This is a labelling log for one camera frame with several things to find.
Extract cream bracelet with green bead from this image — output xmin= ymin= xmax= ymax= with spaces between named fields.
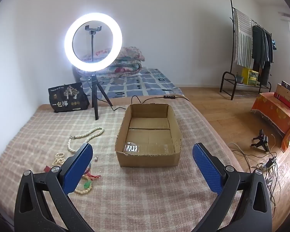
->
xmin=74 ymin=179 xmax=93 ymax=195

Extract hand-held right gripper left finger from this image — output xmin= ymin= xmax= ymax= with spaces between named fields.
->
xmin=14 ymin=142 xmax=95 ymax=232

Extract orange cloth covered table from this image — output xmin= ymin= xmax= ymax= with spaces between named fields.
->
xmin=251 ymin=92 xmax=290 ymax=153

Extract wooden box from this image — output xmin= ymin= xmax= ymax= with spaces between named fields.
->
xmin=274 ymin=80 xmax=290 ymax=111

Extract black phone holder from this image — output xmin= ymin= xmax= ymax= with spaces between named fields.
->
xmin=84 ymin=25 xmax=102 ymax=63

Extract red string ornament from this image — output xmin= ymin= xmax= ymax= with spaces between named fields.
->
xmin=81 ymin=168 xmax=101 ymax=181

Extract black clothes rack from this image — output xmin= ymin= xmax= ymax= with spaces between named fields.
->
xmin=219 ymin=0 xmax=272 ymax=101

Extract power strip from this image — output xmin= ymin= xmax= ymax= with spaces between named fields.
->
xmin=258 ymin=158 xmax=277 ymax=172

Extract cardboard box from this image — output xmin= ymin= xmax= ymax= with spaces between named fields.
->
xmin=115 ymin=103 xmax=182 ymax=168

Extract small black floor tripod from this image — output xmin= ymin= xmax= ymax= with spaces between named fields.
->
xmin=250 ymin=129 xmax=271 ymax=152

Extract tangle of floor cables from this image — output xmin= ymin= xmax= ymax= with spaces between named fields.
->
xmin=228 ymin=135 xmax=285 ymax=208

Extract pink plaid blanket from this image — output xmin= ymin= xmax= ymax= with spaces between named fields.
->
xmin=0 ymin=94 xmax=244 ymax=232

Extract dark hanging clothes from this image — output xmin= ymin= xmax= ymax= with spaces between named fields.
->
xmin=251 ymin=25 xmax=274 ymax=86

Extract yellow crate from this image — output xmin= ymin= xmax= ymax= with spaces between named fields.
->
xmin=242 ymin=67 xmax=260 ymax=86

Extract blue patterned mattress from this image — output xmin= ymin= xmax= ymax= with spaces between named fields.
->
xmin=72 ymin=66 xmax=185 ymax=99

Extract folded floral quilt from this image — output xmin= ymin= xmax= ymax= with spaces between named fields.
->
xmin=81 ymin=46 xmax=145 ymax=78

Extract black ring light cable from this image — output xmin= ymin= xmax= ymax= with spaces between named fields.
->
xmin=97 ymin=95 xmax=190 ymax=112

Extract white pearl necklace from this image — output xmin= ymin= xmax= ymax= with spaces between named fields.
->
xmin=67 ymin=126 xmax=105 ymax=153

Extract striped towel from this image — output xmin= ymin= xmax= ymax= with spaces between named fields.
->
xmin=233 ymin=8 xmax=254 ymax=67

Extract black snack bag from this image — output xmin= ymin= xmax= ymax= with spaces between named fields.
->
xmin=48 ymin=82 xmax=90 ymax=113

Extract white ring light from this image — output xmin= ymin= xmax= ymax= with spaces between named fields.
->
xmin=64 ymin=12 xmax=123 ymax=72

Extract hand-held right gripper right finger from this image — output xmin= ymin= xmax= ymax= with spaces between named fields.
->
xmin=192 ymin=142 xmax=273 ymax=232

